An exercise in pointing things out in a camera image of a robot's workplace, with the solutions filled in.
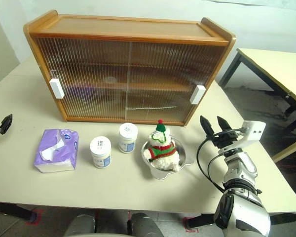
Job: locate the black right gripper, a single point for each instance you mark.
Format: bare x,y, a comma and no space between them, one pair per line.
224,140

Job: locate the purple tissue pack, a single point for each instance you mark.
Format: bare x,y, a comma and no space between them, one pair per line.
64,153

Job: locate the metal bowl with eared rim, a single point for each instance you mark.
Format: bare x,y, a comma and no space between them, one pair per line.
162,174

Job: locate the white-lidded salad dressing jar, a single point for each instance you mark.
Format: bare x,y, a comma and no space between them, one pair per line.
101,153
128,138

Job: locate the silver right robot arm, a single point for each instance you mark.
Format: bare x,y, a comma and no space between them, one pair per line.
246,168

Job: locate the brown wooden shelf edge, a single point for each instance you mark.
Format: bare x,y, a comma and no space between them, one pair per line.
148,87

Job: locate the wooden tabletop cabinet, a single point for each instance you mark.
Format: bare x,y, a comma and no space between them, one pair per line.
113,27

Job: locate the white plush toy red sweater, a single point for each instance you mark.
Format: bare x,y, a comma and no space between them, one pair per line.
160,148

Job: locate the white box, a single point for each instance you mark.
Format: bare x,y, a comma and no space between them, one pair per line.
56,88

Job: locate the ribbed clear sliding door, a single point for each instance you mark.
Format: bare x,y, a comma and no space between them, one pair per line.
162,74
88,69

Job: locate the black table leg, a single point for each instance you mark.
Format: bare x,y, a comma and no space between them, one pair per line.
12,211
204,219

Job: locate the red floor tape mark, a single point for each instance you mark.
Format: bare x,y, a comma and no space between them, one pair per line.
187,225
37,217

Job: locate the grey rounded shape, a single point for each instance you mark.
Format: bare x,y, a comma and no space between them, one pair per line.
80,227
145,227

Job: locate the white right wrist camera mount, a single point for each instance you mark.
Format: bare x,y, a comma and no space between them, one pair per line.
255,134

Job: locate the beige side table black frame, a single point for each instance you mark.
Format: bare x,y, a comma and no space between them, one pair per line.
273,64

